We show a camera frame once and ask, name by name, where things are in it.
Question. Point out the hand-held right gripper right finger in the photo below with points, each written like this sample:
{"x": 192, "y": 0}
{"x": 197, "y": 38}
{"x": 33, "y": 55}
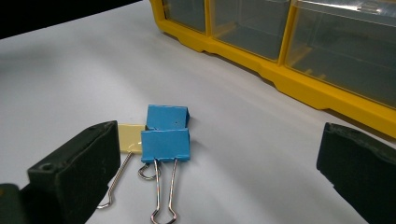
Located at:
{"x": 361, "y": 168}

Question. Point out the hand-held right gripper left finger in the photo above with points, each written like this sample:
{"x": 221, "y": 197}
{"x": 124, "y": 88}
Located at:
{"x": 77, "y": 168}

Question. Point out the yellow binder clip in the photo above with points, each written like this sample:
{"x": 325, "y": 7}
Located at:
{"x": 130, "y": 137}

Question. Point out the yellow plastic organizer cabinet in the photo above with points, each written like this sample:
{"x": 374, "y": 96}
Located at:
{"x": 342, "y": 102}

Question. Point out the set of clear drawers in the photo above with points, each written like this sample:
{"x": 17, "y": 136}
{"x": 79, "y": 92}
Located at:
{"x": 342, "y": 46}

